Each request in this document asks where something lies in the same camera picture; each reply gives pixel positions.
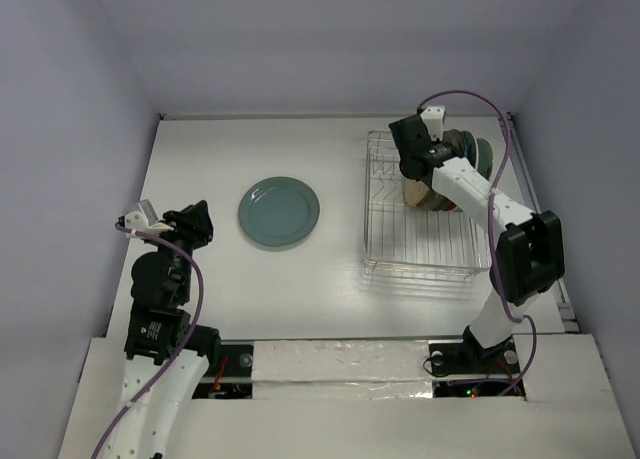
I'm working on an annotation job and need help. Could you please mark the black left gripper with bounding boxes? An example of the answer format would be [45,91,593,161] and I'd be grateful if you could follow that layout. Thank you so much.
[146,199,214,301]

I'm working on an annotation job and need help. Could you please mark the grey reindeer pattern plate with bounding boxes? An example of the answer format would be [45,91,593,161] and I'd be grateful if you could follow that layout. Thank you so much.
[443,129,467,157]

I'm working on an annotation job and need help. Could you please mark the beige leaf pattern plate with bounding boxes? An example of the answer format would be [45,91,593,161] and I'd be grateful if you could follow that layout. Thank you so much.
[403,178,441,211]

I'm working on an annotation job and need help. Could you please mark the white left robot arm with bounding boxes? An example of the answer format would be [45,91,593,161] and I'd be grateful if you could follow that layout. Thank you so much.
[92,200,221,458]

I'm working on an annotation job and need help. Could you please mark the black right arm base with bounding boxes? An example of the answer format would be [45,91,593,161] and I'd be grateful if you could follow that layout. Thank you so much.
[423,327,521,378]

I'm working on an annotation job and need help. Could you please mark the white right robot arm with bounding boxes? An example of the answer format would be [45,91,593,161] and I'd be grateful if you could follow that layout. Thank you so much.
[389,114,565,371]

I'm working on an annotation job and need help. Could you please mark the red and teal plate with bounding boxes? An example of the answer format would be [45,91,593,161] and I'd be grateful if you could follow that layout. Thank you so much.
[462,130,479,170]

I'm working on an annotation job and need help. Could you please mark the green rimmed plate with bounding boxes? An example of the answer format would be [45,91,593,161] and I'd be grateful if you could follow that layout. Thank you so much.
[476,138,494,180]

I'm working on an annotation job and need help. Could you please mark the plain teal plate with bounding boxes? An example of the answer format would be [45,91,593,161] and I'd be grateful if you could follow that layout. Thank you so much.
[238,176,321,249]

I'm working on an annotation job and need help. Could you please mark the foil covered front block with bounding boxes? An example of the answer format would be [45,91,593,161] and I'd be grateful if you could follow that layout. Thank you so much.
[251,340,434,401]

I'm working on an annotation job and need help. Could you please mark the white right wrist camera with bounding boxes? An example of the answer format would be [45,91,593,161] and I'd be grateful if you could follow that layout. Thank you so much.
[419,105,446,142]

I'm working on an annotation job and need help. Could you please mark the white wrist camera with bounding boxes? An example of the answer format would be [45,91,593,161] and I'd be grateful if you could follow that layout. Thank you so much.
[419,105,446,142]
[123,199,172,235]

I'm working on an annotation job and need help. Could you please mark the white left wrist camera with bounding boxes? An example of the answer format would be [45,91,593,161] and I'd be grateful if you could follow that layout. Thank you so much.
[123,199,172,235]

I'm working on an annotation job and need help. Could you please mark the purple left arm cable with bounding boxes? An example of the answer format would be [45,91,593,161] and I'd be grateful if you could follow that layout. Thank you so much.
[89,222,206,459]

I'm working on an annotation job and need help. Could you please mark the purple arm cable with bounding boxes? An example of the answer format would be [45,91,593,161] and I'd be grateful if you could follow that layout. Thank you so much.
[415,89,538,398]
[89,222,206,459]

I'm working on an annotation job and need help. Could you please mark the wire dish rack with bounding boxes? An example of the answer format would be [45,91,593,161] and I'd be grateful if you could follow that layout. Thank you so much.
[364,130,490,282]

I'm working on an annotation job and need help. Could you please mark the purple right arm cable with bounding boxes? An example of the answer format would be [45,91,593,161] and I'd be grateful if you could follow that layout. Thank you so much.
[415,89,538,398]

